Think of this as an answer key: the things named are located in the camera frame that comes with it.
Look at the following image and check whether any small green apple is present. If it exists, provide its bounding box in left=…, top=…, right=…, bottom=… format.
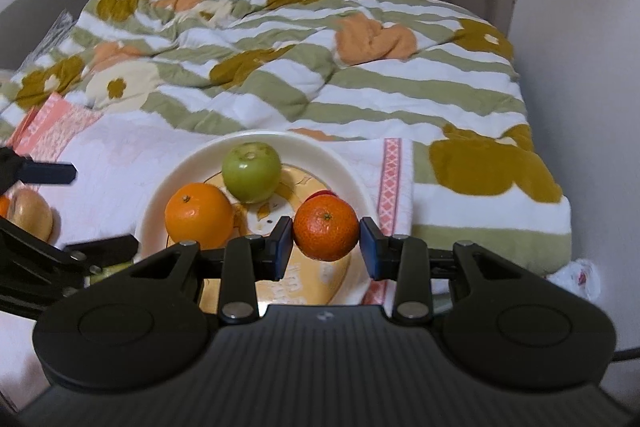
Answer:
left=221, top=142, right=282, bottom=205

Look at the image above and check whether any large orange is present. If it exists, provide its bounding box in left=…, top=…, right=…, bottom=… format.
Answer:
left=164, top=183, right=234, bottom=249

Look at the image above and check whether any green striped floral blanket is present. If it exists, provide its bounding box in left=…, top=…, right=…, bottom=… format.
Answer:
left=1, top=0, right=572, bottom=275

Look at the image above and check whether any cherry tomato front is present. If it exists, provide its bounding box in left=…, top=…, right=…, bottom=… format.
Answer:
left=306, top=190, right=337, bottom=200

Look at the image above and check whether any cream duck bowl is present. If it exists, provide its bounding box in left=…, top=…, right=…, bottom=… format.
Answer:
left=134, top=131, right=378, bottom=312

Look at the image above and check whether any large green apple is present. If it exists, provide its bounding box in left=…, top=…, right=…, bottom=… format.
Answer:
left=86, top=260, right=134, bottom=286

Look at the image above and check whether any large red yellow apple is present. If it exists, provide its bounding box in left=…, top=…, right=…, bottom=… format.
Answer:
left=6, top=187, right=53, bottom=242

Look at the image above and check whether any pink floral towel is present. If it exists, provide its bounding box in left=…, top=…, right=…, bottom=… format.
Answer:
left=0, top=92, right=417, bottom=408

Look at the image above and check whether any white plastic bag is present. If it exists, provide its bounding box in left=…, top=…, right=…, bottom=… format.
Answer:
left=546, top=259, right=601, bottom=303

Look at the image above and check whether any small mandarin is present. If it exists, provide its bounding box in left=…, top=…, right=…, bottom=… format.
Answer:
left=293, top=196, right=359, bottom=262

